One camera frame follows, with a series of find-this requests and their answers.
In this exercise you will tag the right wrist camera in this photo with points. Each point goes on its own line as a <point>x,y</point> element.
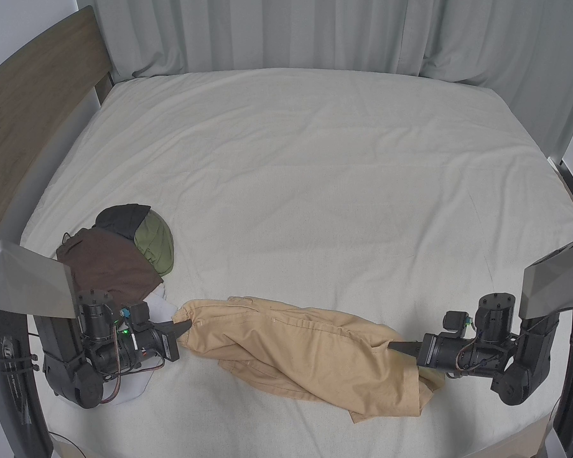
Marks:
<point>453,321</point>

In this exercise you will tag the grey-green curtain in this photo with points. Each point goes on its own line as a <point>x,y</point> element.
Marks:
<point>291,17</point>

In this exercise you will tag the white garment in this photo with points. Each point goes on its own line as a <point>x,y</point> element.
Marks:
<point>164,306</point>

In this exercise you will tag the green garment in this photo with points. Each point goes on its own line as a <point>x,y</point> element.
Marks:
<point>155,244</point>

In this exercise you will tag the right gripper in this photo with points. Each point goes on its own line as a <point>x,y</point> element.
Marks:
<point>446,351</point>

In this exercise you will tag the black garment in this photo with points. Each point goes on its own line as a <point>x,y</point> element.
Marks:
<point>119,220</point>

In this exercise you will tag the brown garment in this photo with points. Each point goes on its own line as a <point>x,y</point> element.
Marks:
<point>110,265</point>

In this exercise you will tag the bed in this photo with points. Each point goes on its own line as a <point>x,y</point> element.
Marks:
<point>315,184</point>

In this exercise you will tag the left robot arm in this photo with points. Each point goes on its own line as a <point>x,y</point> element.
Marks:
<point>28,279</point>

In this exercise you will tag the tan shorts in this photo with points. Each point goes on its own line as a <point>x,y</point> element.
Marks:
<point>315,351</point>

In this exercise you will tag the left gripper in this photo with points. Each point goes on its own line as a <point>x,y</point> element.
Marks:
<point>153,344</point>

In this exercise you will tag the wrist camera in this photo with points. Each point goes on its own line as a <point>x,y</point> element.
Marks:
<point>453,321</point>
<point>138,313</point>

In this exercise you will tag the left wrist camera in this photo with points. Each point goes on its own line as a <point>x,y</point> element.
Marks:
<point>138,313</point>

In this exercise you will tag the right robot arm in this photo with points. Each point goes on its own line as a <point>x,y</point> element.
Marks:
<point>554,279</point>

